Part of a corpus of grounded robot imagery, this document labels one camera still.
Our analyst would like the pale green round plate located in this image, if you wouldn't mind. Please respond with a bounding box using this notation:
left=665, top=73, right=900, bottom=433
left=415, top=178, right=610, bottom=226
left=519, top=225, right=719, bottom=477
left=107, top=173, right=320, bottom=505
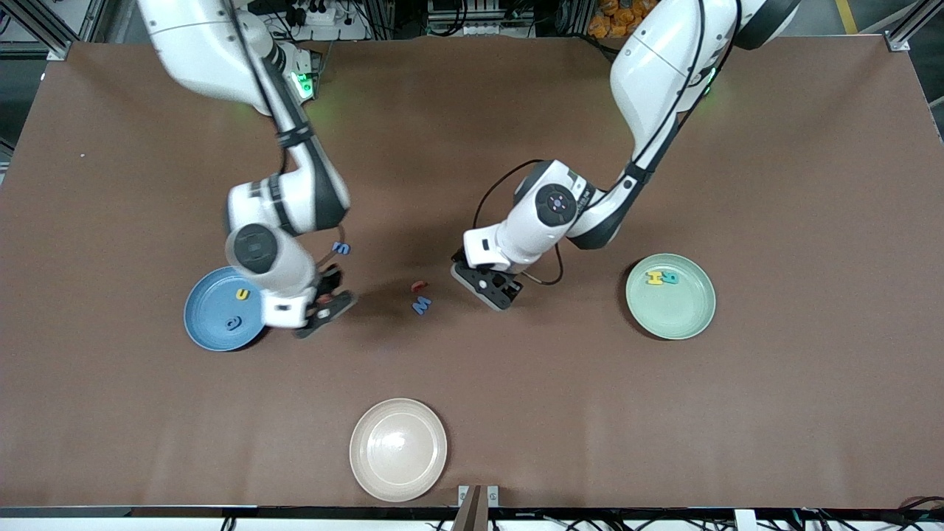
left=625, top=253, right=717, bottom=341

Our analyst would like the blue round plate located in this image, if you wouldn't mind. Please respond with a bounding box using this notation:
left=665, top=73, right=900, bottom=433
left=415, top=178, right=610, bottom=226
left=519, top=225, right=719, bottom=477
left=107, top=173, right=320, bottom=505
left=183, top=266, right=272, bottom=353

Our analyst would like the beige round plate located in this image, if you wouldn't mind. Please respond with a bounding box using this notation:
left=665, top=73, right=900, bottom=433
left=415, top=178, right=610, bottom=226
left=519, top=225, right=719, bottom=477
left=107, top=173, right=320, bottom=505
left=350, top=398, right=448, bottom=503

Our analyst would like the grey metal equipment rack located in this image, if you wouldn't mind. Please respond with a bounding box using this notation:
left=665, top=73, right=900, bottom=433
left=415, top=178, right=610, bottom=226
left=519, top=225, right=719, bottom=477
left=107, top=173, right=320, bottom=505
left=426, top=0, right=535, bottom=38

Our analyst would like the white power strip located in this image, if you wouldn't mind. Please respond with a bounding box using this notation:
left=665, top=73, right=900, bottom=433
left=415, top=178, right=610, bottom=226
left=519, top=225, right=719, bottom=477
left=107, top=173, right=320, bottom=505
left=286, top=0, right=369, bottom=41

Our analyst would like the orange mesh bag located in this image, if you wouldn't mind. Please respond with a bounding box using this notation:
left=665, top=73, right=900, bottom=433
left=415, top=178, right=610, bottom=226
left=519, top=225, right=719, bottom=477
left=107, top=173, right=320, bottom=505
left=588, top=0, right=663, bottom=39

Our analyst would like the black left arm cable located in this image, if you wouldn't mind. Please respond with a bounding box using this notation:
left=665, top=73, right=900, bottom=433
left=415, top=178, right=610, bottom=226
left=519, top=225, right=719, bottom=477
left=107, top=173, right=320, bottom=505
left=472, top=0, right=742, bottom=287

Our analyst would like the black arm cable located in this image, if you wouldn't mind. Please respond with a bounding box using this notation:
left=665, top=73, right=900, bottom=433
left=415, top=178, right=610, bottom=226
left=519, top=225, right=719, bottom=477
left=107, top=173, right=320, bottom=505
left=472, top=0, right=742, bottom=287
left=225, top=0, right=347, bottom=270

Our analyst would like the metal bracket with brown post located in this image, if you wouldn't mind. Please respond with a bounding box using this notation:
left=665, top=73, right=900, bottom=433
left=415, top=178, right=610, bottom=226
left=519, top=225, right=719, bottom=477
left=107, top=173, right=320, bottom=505
left=457, top=485, right=500, bottom=531

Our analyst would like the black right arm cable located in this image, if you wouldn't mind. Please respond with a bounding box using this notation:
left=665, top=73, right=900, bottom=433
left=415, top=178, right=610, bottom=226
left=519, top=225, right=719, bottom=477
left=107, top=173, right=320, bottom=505
left=225, top=0, right=347, bottom=270

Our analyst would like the aluminium frame profile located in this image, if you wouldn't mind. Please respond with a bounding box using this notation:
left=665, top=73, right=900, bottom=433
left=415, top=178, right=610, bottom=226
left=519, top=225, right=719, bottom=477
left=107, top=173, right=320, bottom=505
left=0, top=0, right=100, bottom=61
left=885, top=0, right=944, bottom=52

